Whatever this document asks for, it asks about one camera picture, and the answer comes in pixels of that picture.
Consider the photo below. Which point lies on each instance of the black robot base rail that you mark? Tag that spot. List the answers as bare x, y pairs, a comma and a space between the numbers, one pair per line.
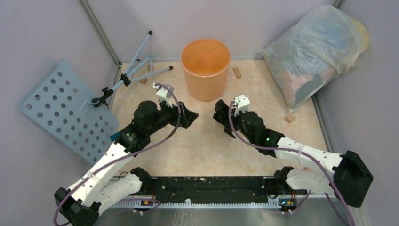
213, 190

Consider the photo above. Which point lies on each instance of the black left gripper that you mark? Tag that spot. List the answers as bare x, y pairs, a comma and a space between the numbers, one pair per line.
187, 116

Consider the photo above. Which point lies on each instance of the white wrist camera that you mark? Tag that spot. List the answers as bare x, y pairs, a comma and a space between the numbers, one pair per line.
241, 104
163, 95

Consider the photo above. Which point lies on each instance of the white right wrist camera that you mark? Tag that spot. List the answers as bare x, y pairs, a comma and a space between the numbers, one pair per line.
241, 104

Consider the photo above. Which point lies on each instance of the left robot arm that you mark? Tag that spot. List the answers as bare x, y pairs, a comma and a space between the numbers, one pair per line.
83, 202

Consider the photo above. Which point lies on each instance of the large translucent trash bag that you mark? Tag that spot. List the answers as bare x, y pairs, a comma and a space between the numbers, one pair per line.
324, 44

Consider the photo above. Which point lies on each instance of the orange plastic trash bin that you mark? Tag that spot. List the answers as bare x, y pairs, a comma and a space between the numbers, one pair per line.
205, 63

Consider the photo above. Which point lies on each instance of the wooden cube block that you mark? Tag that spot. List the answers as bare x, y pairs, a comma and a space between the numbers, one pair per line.
289, 118

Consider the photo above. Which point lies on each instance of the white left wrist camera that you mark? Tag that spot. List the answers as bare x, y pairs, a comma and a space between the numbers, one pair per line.
163, 95

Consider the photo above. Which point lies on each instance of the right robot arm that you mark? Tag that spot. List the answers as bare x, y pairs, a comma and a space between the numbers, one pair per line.
344, 175

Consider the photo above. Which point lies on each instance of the light blue tripod stand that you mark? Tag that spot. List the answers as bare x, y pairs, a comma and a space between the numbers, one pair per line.
126, 77

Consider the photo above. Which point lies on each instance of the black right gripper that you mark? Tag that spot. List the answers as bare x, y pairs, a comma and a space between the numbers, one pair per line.
234, 118

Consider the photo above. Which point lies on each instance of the blue clamp block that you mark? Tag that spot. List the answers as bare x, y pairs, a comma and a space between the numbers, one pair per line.
114, 136

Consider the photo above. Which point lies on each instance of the light blue perforated board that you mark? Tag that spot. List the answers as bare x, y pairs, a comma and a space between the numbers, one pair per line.
61, 105

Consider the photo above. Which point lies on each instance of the white cable comb strip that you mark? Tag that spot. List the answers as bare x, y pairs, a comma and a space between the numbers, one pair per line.
187, 204

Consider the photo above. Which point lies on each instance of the flat wooden block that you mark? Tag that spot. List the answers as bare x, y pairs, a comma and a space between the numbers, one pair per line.
237, 72

